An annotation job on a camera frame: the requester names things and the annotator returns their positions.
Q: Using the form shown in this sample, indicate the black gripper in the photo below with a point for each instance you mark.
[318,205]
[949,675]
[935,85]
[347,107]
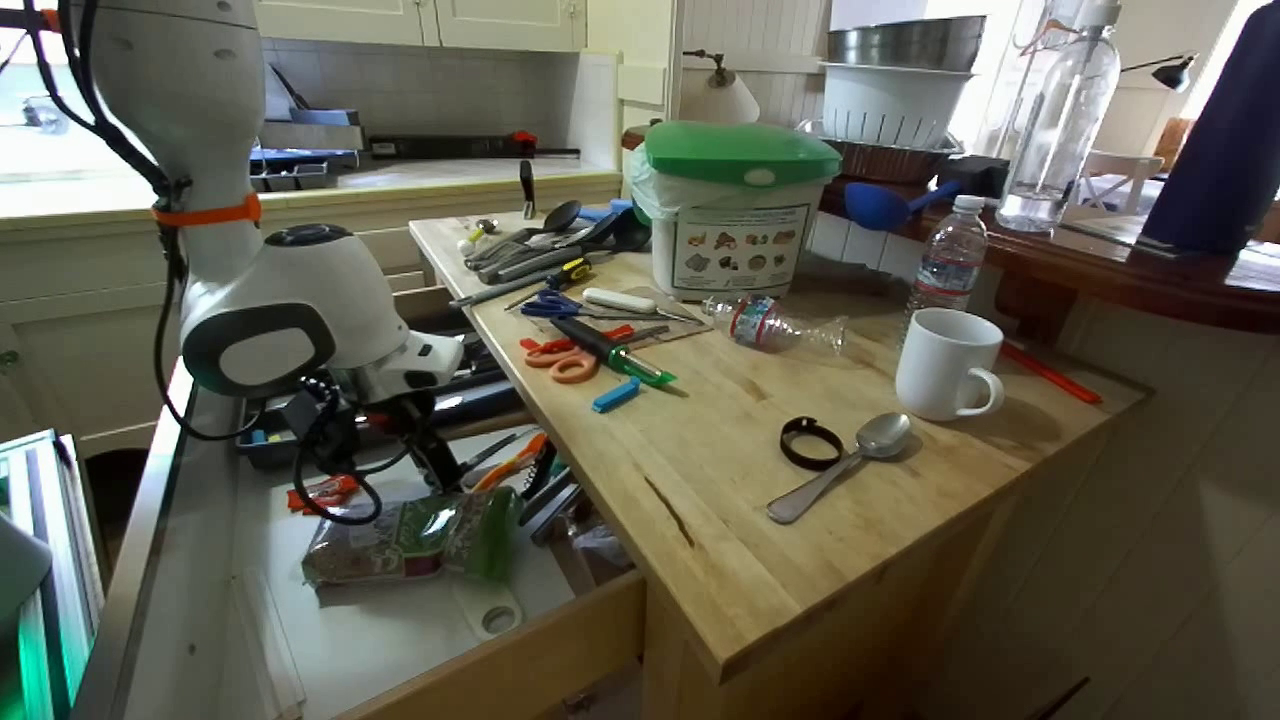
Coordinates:
[363,424]

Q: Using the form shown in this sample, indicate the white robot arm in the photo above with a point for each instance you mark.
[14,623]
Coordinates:
[305,314]

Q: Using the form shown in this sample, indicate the open wooden drawer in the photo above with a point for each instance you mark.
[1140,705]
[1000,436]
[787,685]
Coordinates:
[210,618]

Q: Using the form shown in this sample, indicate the metal spoon on countertop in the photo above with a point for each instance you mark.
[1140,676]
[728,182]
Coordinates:
[883,436]

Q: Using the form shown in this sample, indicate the red plastic clip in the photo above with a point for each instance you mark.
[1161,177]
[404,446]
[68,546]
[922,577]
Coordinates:
[321,494]

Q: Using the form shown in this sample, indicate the black cutlery tray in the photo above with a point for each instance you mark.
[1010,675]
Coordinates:
[264,436]

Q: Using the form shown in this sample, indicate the green plastic food bag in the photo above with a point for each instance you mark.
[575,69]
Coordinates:
[419,536]

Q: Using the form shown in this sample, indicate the yellow black screwdriver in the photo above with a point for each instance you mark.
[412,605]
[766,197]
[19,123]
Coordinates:
[551,278]

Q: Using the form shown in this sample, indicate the crumpled small plastic bottle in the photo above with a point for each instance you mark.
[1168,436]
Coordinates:
[761,322]

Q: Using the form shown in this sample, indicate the white bin with green lid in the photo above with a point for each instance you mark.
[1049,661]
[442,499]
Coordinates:
[724,205]

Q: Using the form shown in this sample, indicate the white ceramic mug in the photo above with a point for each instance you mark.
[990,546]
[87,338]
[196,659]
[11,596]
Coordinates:
[949,367]

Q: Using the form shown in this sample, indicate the clear plastic water bottle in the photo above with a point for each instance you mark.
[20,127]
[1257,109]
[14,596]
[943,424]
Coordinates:
[952,259]

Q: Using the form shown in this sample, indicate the white colander with steel bowl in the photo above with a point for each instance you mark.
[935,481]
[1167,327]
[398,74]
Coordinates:
[897,85]

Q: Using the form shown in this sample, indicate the red stick on counter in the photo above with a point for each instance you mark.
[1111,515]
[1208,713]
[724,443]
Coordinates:
[1053,373]

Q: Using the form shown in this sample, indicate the large glass bottle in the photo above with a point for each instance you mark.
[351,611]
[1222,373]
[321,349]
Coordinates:
[1062,127]

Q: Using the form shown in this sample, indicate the orange-handled scissors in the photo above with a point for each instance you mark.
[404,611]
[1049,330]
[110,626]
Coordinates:
[575,355]

